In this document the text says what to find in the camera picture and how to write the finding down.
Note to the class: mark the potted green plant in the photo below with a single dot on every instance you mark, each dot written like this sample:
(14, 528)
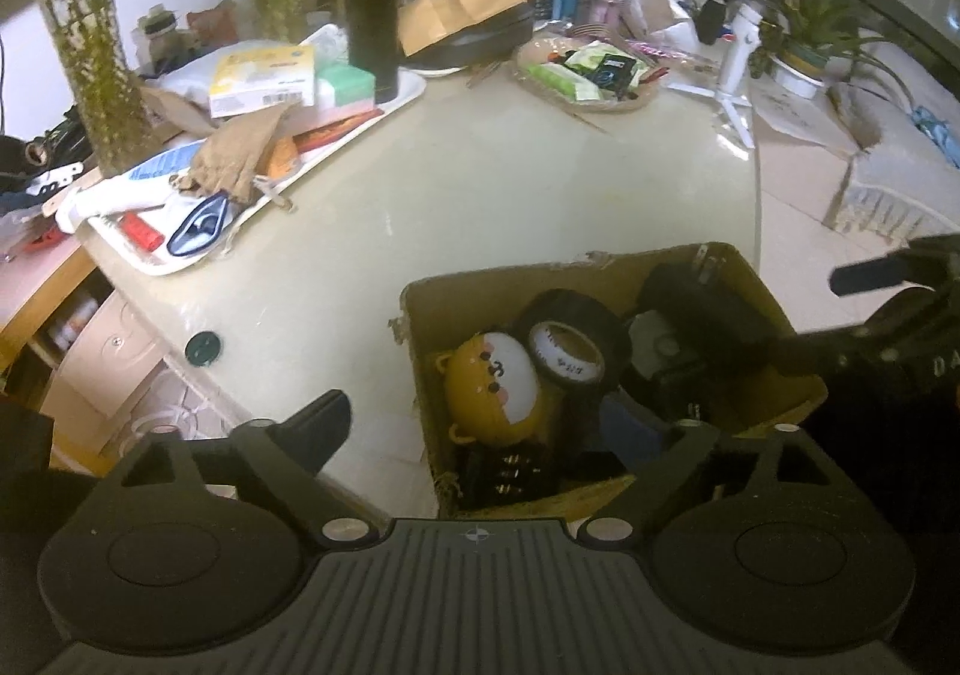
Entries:
(795, 71)

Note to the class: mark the black thermos bottle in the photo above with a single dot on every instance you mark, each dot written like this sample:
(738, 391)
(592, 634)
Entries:
(373, 22)

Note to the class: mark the round yellow bear toy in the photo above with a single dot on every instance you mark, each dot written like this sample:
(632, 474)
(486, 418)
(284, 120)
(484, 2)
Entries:
(480, 420)

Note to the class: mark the black electrical tape roll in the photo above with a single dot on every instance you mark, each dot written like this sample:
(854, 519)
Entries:
(570, 307)

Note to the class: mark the thin wooden stick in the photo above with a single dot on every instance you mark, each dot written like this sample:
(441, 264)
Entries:
(591, 120)

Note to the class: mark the beige fringed blanket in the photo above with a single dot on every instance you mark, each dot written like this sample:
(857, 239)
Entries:
(892, 150)

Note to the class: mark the small capped jar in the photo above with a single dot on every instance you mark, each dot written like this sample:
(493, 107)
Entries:
(157, 37)

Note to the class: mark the clear snack bowl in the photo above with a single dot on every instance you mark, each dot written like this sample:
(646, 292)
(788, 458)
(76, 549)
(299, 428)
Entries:
(540, 52)

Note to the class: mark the wooden side cabinet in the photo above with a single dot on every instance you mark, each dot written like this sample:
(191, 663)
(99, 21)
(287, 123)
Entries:
(90, 360)

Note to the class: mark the black plug cube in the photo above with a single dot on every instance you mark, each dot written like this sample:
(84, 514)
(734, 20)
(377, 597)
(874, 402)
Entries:
(487, 480)

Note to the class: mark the yellow cardboard box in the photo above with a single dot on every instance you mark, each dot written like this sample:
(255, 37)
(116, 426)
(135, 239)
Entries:
(259, 75)

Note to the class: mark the orange packet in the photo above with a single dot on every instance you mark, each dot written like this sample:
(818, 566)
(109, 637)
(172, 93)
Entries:
(283, 157)

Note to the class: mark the small green round cap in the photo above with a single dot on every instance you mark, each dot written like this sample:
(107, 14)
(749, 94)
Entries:
(203, 347)

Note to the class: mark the white tray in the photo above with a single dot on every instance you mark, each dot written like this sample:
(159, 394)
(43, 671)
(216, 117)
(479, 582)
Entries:
(411, 88)

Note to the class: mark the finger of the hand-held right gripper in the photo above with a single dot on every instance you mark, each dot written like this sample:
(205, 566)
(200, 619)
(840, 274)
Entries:
(832, 351)
(885, 270)

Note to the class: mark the wooden chopsticks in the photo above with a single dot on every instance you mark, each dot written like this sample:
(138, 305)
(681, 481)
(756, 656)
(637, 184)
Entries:
(487, 75)

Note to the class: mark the green snack pack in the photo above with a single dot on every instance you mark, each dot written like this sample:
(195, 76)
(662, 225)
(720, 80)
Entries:
(562, 81)

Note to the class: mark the blue cloth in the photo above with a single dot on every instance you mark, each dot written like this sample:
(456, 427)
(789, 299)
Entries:
(937, 131)

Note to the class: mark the white plastic bag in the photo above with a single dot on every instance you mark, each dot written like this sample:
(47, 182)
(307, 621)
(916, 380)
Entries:
(652, 4)

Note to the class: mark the black snack packet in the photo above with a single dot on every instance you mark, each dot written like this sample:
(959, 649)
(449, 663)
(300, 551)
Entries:
(613, 73)

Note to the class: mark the black zip case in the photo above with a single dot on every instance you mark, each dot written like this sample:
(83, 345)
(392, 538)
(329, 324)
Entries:
(480, 41)

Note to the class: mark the white tripod gimbal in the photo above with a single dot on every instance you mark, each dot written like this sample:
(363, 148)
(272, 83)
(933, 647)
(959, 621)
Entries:
(739, 56)

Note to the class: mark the pink bottle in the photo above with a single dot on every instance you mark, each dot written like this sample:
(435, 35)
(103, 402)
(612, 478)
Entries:
(604, 7)

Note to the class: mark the striped mat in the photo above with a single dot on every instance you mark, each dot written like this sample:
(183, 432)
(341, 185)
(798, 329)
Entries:
(592, 30)

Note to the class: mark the white paper sheet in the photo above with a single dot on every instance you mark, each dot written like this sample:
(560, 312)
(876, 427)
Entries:
(795, 116)

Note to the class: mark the white tube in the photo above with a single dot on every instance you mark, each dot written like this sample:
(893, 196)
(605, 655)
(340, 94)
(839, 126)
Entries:
(112, 199)

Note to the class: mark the brown paper envelope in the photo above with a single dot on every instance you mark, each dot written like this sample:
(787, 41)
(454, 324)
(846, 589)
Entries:
(465, 0)

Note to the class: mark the brown cloth pouch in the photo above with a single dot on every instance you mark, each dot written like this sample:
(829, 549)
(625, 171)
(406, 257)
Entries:
(232, 150)

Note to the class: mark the red lighter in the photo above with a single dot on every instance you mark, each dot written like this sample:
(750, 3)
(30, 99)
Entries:
(139, 232)

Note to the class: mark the brown cardboard box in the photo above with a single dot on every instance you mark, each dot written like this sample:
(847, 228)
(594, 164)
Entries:
(450, 315)

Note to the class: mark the red booklet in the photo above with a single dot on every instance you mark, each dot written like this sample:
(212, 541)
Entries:
(330, 133)

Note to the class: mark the black power adapter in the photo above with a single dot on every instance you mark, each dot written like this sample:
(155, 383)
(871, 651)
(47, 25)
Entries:
(697, 315)

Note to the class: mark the green tissue pack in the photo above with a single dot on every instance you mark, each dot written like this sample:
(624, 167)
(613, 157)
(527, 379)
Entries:
(345, 82)

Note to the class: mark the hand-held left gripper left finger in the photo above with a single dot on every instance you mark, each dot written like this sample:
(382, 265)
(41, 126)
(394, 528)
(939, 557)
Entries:
(319, 424)

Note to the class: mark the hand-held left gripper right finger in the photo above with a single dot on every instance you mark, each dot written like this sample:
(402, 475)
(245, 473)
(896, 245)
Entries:
(630, 424)

